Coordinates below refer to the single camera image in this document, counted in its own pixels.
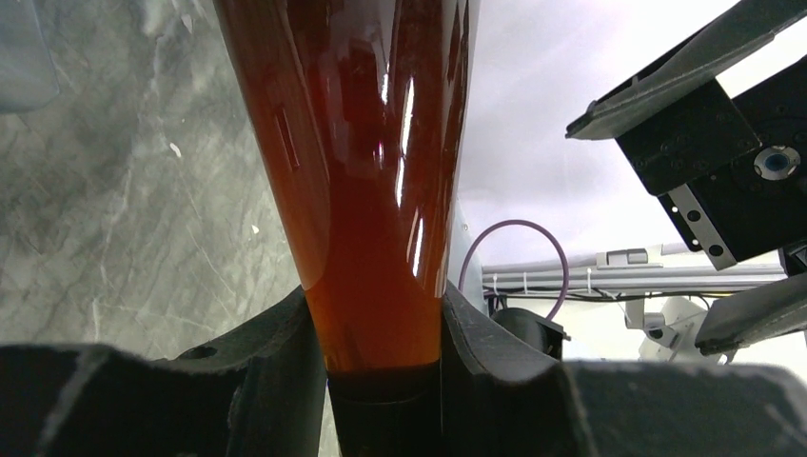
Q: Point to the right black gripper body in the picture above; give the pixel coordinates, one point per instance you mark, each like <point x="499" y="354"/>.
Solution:
<point x="731" y="172"/>

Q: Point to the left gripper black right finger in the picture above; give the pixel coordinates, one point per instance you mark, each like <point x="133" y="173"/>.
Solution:
<point x="502" y="397"/>

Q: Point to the dark bottle gold cap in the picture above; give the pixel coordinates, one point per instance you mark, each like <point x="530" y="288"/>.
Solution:
<point x="358" y="110"/>

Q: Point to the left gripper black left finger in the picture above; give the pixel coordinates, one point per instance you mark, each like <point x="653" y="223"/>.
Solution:
<point x="257" y="390"/>

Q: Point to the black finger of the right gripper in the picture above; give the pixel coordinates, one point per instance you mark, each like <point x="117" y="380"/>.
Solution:
<point x="754" y="315"/>
<point x="739" y="32"/>

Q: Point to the aluminium frame rail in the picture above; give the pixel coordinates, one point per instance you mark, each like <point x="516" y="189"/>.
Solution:
<point x="650" y="271"/>

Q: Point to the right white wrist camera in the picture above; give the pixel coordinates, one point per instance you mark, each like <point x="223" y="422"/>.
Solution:
<point x="670" y="334"/>

